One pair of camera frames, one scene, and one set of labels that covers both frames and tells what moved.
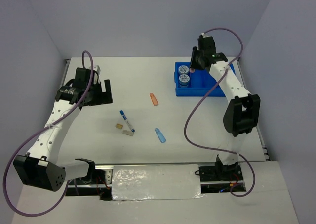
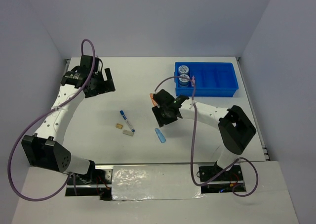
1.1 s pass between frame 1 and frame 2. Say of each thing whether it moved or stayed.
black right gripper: moved
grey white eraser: stayed
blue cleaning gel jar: stayed
